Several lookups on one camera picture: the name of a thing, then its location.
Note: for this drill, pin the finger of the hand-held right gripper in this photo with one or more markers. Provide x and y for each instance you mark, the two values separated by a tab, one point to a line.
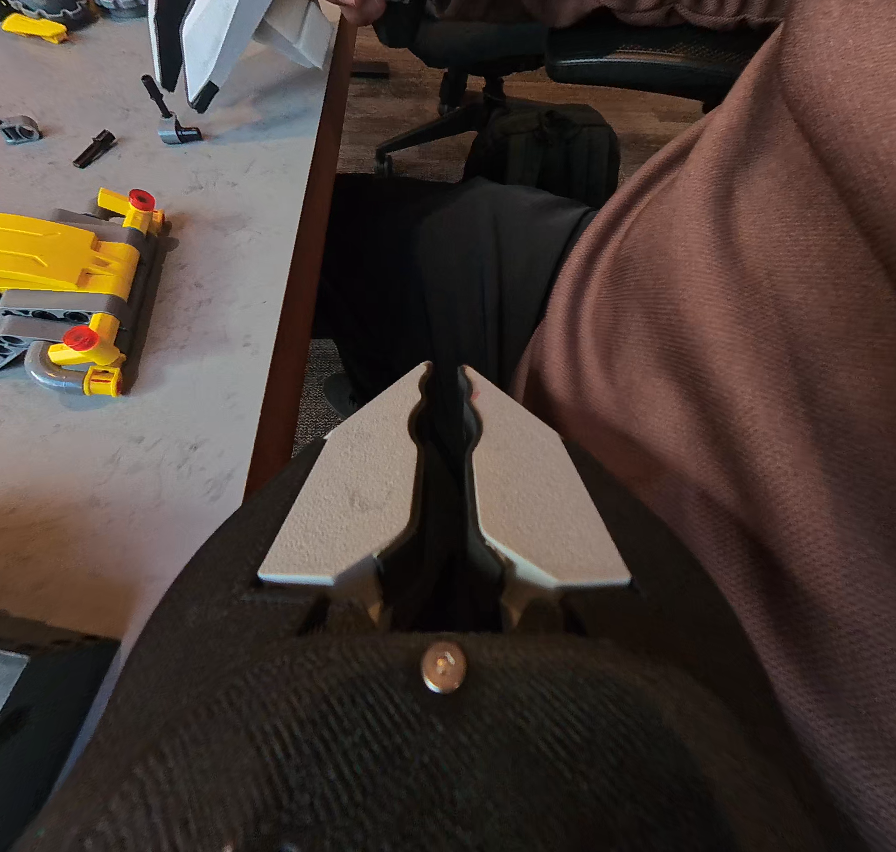
168	26
224	26

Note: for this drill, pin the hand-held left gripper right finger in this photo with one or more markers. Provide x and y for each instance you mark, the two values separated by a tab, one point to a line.
546	509

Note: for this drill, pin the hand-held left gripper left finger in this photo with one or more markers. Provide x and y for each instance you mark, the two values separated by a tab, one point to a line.
350	502

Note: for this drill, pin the grey connector with black pins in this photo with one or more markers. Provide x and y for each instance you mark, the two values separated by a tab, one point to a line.
170	132

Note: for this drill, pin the yellow curved panel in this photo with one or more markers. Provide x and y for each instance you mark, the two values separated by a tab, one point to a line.
31	27

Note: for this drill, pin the single black pin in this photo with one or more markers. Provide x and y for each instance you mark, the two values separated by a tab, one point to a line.
91	150

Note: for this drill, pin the grey axle connector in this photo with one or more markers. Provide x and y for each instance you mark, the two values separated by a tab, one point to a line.
21	131

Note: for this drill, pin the black office chair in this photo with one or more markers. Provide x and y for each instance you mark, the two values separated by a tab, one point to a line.
490	47

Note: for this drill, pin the person's brown shirt torso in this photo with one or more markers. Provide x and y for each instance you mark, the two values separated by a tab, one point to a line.
735	376

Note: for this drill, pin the person's black trousers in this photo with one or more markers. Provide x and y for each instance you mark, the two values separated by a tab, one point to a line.
455	271

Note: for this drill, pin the yellow grey toy hood assembly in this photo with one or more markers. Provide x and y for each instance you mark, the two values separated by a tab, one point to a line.
56	257

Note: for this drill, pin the black backpack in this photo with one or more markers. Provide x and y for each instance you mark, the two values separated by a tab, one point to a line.
546	152

